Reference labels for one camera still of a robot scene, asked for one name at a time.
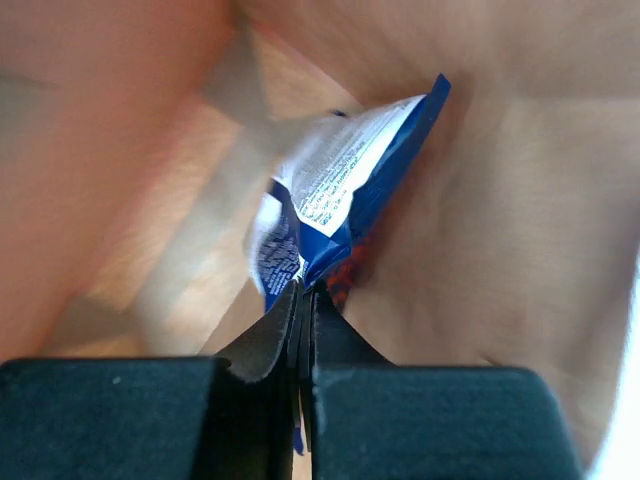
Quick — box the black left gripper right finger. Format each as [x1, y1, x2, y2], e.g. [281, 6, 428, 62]
[299, 287, 583, 479]

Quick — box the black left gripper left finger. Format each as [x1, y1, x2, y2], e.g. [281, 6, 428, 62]
[1, 282, 301, 479]

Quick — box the blue spicy chilli snack bag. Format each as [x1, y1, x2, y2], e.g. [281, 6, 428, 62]
[246, 75, 451, 309]

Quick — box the red paper bag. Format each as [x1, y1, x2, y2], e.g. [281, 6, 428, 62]
[1, 1, 639, 479]

